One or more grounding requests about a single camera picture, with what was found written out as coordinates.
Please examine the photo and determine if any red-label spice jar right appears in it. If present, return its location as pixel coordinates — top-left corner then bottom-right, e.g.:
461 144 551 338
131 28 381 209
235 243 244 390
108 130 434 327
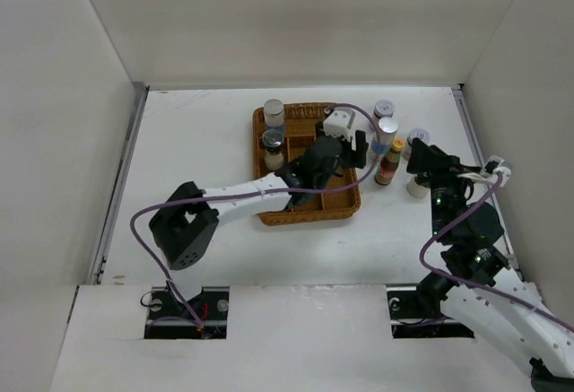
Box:
402 127 430 161

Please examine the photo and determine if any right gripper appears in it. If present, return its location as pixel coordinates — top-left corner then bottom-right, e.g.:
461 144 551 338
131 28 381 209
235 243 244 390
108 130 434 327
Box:
406 136 482 240

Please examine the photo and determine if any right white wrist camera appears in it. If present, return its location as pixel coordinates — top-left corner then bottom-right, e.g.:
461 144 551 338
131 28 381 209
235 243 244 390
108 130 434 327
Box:
480 155 513 187

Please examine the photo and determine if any yellow-cap hot sauce bottle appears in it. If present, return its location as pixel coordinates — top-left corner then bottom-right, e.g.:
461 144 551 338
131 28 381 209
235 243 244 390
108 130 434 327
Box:
374 138 406 186

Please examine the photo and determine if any red-label spice jar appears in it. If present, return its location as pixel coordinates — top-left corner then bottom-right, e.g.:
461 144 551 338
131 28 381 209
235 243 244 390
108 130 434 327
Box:
370 100 396 131
402 127 430 161

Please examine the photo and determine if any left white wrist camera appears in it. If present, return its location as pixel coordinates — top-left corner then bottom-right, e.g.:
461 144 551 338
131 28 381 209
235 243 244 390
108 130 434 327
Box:
323 109 355 143

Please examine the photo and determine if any black-cap white bottle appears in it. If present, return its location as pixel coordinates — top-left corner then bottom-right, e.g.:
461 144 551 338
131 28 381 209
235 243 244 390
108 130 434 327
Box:
406 175 429 199

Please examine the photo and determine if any silver-lid spice jar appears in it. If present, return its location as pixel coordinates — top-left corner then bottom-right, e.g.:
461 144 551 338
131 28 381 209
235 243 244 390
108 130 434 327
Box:
263 99 285 134

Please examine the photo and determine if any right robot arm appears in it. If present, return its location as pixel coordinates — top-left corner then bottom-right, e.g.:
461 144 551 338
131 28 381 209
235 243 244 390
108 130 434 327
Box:
407 139 573 391

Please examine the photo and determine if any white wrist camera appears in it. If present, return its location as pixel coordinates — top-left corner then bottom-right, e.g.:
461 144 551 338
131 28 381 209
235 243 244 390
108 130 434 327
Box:
480 155 513 187
323 109 355 143

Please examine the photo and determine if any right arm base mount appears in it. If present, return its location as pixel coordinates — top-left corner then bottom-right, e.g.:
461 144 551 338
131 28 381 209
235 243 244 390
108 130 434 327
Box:
387 273 474 339

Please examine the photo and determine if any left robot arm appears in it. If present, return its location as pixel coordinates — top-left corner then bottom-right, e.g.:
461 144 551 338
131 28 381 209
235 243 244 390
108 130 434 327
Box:
149 122 368 271

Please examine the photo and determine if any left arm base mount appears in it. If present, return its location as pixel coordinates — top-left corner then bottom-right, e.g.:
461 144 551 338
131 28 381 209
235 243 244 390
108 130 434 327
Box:
138 283 230 339

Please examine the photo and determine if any black-top salt grinder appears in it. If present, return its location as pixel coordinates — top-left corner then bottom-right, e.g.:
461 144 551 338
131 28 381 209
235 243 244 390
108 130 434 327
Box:
261 128 284 171

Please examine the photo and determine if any red-label spice jar back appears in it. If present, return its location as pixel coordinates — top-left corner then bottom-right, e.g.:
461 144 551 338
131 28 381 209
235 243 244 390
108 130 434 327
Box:
370 100 396 131

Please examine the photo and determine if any brown wicker divided tray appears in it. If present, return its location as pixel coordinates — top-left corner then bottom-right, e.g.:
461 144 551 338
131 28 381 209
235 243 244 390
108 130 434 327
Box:
252 102 361 226

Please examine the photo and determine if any white-lid blue-label shaker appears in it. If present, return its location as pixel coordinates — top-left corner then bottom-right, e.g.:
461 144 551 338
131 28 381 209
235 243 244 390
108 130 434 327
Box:
368 118 398 161

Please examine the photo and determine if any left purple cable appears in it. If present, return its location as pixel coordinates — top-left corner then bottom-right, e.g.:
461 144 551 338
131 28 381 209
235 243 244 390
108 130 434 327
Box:
129 102 382 338

